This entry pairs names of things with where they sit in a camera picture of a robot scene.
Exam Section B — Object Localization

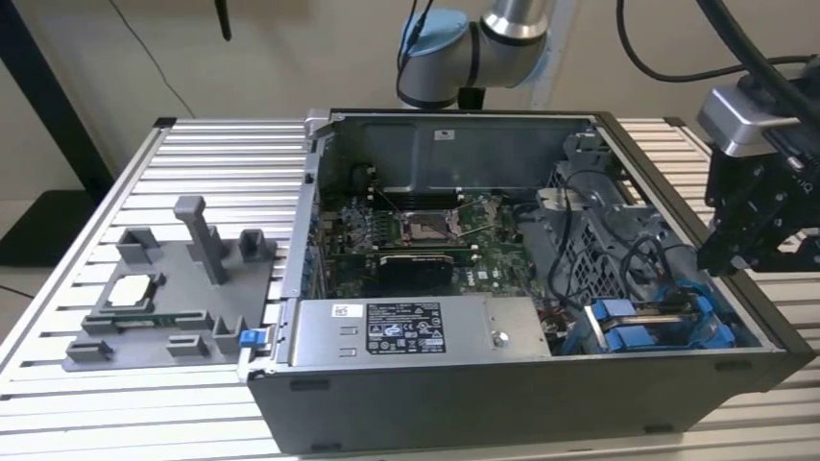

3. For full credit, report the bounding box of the hard disk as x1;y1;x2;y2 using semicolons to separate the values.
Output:
591;294;734;354

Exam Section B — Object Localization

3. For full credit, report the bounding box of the grey metal disk bay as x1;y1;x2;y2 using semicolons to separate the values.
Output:
516;160;730;311

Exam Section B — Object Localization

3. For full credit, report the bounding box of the green motherboard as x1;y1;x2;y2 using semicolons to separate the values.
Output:
318;190;547;300

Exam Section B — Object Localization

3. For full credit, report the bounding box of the CPU socket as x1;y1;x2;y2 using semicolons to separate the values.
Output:
399;209;460;244

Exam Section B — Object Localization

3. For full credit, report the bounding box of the black graphics card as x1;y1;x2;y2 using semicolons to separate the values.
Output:
376;254;458;290

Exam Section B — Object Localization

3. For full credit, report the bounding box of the silver power supply unit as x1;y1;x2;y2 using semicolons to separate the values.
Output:
287;296;554;367

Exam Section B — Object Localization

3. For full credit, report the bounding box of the black open PC case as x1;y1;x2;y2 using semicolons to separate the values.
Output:
246;108;816;455

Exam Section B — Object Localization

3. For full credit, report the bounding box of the grey parts rack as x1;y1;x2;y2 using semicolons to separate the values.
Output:
62;195;280;374

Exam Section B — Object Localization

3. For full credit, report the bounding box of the black hanging rod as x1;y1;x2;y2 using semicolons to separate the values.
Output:
214;0;235;43

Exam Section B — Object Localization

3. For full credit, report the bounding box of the green RAM stick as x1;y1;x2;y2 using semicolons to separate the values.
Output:
112;313;208;331

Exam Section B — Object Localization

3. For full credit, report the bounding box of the silver CPU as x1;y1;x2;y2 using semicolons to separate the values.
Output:
107;277;158;309

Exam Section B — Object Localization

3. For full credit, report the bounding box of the black floor box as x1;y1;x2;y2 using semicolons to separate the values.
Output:
0;189;99;267

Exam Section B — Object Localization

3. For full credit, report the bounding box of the black looped disk wire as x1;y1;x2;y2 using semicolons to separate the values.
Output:
624;233;684;300

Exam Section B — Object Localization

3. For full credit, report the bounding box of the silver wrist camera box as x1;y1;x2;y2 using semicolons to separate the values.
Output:
696;84;804;158

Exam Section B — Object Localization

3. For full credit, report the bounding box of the blue data wire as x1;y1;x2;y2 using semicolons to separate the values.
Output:
656;275;710;314

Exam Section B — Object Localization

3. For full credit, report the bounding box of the long black wire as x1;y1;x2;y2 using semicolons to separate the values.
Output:
547;169;620;306

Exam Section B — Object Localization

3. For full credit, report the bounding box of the thick black looped cable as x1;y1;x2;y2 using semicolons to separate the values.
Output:
615;0;820;82

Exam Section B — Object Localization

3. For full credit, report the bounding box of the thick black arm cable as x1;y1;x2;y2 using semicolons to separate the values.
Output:
695;0;803;97

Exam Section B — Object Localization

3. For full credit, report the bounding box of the red and yellow wire bundle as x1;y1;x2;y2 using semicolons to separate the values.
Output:
536;296;574;338

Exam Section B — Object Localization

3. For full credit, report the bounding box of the thin black wall cable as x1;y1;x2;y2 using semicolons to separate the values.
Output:
107;0;202;119

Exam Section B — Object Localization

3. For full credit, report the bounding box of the black slanted post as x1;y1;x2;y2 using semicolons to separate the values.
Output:
0;0;118;194

